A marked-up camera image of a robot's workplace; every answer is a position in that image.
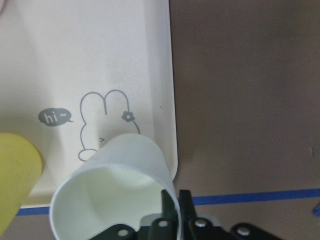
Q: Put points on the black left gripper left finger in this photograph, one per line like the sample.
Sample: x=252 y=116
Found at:
x=162 y=226

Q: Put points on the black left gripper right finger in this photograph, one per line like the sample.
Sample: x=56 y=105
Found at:
x=194 y=226

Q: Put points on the pale cream plastic cup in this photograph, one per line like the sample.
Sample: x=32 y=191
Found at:
x=120 y=184

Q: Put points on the yellow plastic cup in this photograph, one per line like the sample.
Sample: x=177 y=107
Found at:
x=20 y=169

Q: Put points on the cream plastic tray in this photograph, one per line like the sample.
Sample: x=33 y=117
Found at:
x=76 y=73

